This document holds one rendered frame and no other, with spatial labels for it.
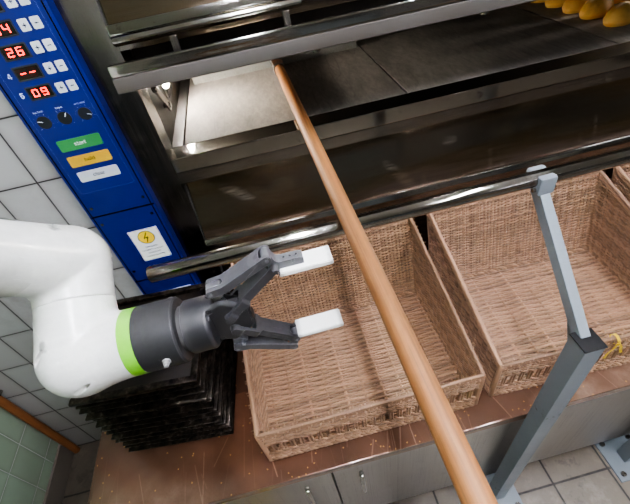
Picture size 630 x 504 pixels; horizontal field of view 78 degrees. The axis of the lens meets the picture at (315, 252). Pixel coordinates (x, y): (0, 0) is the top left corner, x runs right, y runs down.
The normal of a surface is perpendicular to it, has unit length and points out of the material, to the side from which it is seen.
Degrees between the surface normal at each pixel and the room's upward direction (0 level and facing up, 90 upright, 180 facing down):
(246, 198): 70
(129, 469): 0
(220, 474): 0
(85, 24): 90
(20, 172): 90
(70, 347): 34
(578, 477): 0
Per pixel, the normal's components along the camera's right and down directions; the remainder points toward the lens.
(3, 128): 0.20, 0.66
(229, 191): 0.15, 0.37
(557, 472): -0.15, -0.71
